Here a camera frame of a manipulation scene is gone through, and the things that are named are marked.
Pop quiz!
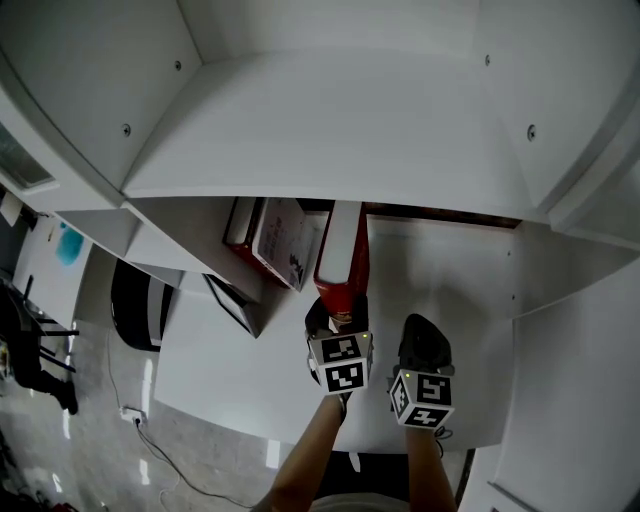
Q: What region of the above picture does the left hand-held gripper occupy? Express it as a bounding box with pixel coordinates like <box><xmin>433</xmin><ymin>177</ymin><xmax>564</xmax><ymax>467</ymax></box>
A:
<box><xmin>304</xmin><ymin>294</ymin><xmax>376</xmax><ymax>397</ymax></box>

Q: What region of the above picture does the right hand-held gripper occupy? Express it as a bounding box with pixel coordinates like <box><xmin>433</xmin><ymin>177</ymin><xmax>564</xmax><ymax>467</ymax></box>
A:
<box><xmin>387</xmin><ymin>313</ymin><xmax>457</xmax><ymax>430</ymax></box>

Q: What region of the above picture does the red hardcover book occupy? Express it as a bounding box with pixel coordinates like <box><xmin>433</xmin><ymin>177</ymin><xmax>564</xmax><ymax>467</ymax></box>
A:
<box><xmin>313</xmin><ymin>199</ymin><xmax>372</xmax><ymax>332</ymax></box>

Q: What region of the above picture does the white shelf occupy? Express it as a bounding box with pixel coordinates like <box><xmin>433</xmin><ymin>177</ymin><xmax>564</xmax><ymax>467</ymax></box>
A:
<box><xmin>0</xmin><ymin>0</ymin><xmax>640</xmax><ymax>326</ymax></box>

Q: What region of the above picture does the person's right forearm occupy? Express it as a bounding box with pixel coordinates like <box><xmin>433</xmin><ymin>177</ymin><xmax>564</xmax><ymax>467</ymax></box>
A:
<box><xmin>402</xmin><ymin>423</ymin><xmax>459</xmax><ymax>512</ymax></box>

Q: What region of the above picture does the person's left forearm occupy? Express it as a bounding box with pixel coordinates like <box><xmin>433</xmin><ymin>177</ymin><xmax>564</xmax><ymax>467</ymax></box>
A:
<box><xmin>249</xmin><ymin>391</ymin><xmax>347</xmax><ymax>512</ymax></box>

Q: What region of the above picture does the white book with printed cover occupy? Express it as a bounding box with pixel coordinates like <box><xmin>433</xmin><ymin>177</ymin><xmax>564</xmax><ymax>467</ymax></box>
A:
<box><xmin>251</xmin><ymin>197</ymin><xmax>317</xmax><ymax>293</ymax></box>

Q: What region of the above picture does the person's dark clothing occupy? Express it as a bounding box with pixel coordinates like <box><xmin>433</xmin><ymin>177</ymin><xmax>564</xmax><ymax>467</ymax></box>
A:
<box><xmin>312</xmin><ymin>451</ymin><xmax>412</xmax><ymax>512</ymax></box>

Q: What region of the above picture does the white cabinet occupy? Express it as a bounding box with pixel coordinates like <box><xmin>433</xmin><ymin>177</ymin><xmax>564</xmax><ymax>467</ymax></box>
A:
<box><xmin>457</xmin><ymin>272</ymin><xmax>640</xmax><ymax>512</ymax></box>

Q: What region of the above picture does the black and white striped bin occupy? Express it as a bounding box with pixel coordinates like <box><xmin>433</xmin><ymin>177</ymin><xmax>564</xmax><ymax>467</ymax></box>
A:
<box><xmin>109</xmin><ymin>258</ymin><xmax>175</xmax><ymax>352</ymax></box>

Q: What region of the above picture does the white power strip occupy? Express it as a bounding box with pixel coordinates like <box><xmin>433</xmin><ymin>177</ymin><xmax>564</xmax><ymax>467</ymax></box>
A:
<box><xmin>118</xmin><ymin>405</ymin><xmax>150</xmax><ymax>427</ymax></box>

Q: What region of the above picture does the blue cloth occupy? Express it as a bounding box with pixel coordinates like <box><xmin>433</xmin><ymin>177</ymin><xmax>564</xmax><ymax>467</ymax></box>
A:
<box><xmin>54</xmin><ymin>221</ymin><xmax>86</xmax><ymax>267</ymax></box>

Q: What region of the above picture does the white side table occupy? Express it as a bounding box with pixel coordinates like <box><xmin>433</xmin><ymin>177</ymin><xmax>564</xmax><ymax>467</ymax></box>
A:
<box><xmin>11</xmin><ymin>213</ymin><xmax>95</xmax><ymax>332</ymax></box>

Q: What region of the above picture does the black chair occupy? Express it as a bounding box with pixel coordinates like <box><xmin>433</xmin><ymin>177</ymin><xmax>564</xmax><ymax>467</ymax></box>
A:
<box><xmin>0</xmin><ymin>273</ymin><xmax>81</xmax><ymax>417</ymax></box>

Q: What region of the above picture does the frosted glass panel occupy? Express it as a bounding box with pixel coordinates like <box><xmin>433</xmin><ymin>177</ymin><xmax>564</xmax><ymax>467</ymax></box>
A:
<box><xmin>0</xmin><ymin>122</ymin><xmax>55</xmax><ymax>190</ymax></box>

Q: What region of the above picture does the black picture frame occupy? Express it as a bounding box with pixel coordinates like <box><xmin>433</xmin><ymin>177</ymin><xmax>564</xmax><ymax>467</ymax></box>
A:
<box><xmin>201</xmin><ymin>272</ymin><xmax>262</xmax><ymax>340</ymax></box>

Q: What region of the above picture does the black power cable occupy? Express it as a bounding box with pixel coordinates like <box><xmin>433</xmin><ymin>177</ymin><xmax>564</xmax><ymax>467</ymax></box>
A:
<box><xmin>133</xmin><ymin>419</ymin><xmax>256</xmax><ymax>507</ymax></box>

